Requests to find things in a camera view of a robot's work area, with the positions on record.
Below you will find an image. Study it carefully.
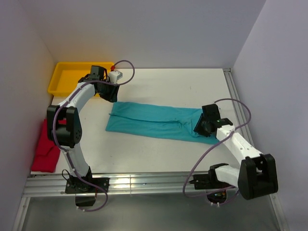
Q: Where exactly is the right side aluminium rail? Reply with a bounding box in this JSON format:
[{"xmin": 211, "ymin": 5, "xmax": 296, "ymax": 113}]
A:
[{"xmin": 220, "ymin": 68, "xmax": 264, "ymax": 153}]

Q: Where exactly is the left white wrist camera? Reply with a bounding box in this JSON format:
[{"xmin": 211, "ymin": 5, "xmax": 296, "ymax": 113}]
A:
[{"xmin": 108, "ymin": 65, "xmax": 123, "ymax": 84}]

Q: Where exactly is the yellow plastic tray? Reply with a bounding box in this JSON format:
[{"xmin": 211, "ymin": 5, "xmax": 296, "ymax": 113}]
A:
[{"xmin": 48, "ymin": 62, "xmax": 114, "ymax": 97}]

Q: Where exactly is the aluminium rail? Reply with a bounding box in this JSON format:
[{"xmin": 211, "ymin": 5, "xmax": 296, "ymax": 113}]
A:
[
  {"xmin": 12, "ymin": 169, "xmax": 275, "ymax": 231},
  {"xmin": 220, "ymin": 68, "xmax": 264, "ymax": 153}
]

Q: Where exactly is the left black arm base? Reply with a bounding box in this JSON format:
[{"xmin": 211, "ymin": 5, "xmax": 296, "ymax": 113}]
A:
[{"xmin": 62, "ymin": 169, "xmax": 110, "ymax": 207}]

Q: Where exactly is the teal t shirt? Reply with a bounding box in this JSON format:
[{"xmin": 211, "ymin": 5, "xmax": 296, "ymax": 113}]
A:
[{"xmin": 105, "ymin": 102, "xmax": 218, "ymax": 144}]

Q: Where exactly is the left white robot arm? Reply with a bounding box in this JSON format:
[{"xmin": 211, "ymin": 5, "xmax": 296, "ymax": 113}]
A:
[{"xmin": 47, "ymin": 65, "xmax": 123, "ymax": 192}]

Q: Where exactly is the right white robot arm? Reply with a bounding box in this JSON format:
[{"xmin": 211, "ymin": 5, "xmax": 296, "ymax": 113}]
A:
[{"xmin": 191, "ymin": 103, "xmax": 278, "ymax": 200}]

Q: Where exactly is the red t shirt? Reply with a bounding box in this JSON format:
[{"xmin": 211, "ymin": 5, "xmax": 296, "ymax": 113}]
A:
[{"xmin": 31, "ymin": 119, "xmax": 60, "ymax": 173}]

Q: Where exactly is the front aluminium rail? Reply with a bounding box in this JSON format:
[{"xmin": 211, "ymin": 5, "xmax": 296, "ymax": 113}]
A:
[{"xmin": 12, "ymin": 169, "xmax": 275, "ymax": 231}]

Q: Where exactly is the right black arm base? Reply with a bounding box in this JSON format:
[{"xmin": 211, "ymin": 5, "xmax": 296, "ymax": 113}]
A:
[{"xmin": 189, "ymin": 163, "xmax": 234, "ymax": 204}]

